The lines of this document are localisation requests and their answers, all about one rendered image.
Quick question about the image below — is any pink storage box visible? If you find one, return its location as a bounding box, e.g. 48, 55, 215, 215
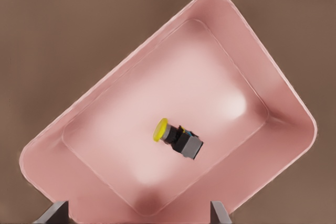
19, 0, 318, 224

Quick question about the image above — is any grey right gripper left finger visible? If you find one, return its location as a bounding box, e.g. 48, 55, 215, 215
33, 200, 69, 224

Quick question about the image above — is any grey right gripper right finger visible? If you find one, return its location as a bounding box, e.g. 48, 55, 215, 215
211, 200, 233, 224

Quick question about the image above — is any yellow push button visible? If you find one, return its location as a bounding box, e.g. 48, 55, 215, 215
153, 118, 205, 161

